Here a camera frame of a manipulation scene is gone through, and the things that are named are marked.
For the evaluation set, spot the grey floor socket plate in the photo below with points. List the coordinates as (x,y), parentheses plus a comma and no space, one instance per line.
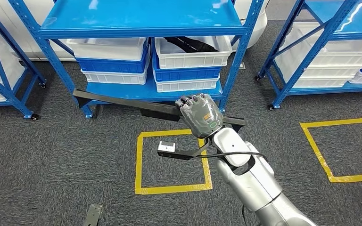
(242,65)

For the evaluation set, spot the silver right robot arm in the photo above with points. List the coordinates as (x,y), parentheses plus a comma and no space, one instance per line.
(252,184)

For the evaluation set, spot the black plastic plate part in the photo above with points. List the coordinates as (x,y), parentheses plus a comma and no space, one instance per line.
(121,101)

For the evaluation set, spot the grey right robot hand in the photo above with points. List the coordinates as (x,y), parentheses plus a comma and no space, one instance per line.
(203,117)

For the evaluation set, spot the blue metal shelf rack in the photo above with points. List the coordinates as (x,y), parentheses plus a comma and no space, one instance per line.
(3,90)
(137,18)
(312,53)

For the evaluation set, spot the white car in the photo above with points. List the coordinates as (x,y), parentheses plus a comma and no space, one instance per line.
(249,31)

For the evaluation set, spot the black plastic trim part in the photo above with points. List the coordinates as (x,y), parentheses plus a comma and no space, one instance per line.
(193,45)

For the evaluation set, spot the black camera bracket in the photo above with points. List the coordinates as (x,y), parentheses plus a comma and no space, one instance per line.
(184,155)

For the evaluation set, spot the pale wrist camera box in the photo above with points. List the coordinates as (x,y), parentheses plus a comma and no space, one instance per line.
(166,146)

